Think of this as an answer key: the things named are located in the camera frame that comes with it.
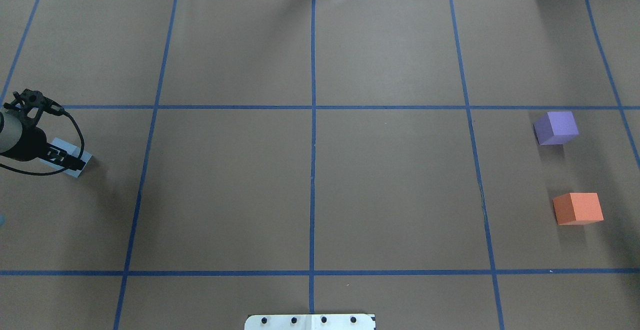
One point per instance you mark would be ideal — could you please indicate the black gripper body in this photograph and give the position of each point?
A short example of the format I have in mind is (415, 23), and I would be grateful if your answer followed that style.
(33, 144)

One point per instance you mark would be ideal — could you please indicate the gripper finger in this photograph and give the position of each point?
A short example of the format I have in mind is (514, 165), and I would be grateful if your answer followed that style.
(66, 161)

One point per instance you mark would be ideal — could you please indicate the light blue foam block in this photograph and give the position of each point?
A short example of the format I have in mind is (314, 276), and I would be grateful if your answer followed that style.
(72, 150)

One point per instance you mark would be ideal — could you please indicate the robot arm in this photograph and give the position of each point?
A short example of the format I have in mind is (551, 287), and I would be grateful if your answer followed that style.
(12, 129)

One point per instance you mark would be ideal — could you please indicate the purple foam block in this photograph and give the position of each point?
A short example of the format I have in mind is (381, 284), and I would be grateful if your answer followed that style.
(556, 128)

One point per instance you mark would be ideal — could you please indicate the orange foam block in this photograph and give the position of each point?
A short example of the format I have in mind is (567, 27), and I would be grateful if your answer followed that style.
(577, 208)

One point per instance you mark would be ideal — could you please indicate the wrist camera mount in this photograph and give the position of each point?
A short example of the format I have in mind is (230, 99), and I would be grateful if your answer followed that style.
(29, 106)

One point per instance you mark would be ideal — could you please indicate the white pedestal base plate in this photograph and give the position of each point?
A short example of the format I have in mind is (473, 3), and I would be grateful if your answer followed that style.
(311, 321)

